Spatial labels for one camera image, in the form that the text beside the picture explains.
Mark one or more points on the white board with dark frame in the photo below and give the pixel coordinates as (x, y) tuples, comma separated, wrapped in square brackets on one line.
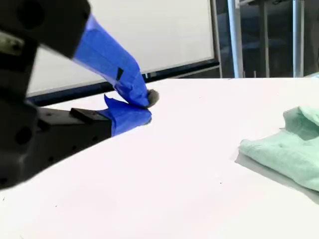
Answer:
[(162, 32)]

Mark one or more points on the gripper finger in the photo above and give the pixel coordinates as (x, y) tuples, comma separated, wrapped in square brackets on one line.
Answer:
[(82, 129), (107, 57)]

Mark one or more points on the metal pole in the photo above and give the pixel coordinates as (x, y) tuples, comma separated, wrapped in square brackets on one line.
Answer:
[(235, 37), (298, 37)]

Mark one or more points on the pale green t-shirt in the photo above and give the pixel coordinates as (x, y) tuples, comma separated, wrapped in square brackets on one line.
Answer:
[(289, 154)]

